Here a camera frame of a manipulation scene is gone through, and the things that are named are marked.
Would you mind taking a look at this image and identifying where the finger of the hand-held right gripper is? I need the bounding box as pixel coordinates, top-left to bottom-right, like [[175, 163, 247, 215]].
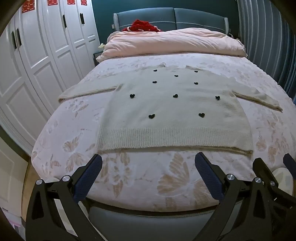
[[253, 158, 286, 198], [283, 153, 296, 174]]

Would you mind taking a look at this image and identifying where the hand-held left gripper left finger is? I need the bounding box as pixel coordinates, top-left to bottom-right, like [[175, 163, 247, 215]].
[[25, 153, 107, 241]]

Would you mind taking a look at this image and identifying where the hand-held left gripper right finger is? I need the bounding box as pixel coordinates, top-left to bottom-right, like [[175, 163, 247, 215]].
[[194, 152, 290, 241]]

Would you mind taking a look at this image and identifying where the cream sweater with black hearts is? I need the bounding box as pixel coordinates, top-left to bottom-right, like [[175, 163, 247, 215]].
[[58, 65, 283, 156]]

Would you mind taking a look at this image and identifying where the white rounded object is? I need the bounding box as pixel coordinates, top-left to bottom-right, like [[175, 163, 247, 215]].
[[272, 167, 295, 194]]

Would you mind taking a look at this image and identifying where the bed with pink floral sheet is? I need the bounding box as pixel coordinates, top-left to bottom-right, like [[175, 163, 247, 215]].
[[31, 52, 296, 212]]

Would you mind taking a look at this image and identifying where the white wardrobe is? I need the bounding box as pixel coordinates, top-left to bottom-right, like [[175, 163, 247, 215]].
[[0, 0, 101, 156]]

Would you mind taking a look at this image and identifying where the grey-blue curtain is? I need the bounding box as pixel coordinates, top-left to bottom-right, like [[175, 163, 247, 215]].
[[237, 0, 296, 102]]

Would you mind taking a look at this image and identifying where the pink duvet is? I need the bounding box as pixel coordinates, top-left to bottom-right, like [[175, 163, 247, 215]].
[[96, 27, 248, 63]]

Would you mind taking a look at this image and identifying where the blue padded headboard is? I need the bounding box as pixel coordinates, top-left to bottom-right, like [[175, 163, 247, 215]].
[[113, 7, 229, 35]]

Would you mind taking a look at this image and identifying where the red knitted cloth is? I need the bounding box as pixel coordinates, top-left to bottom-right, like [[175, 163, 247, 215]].
[[122, 20, 163, 32]]

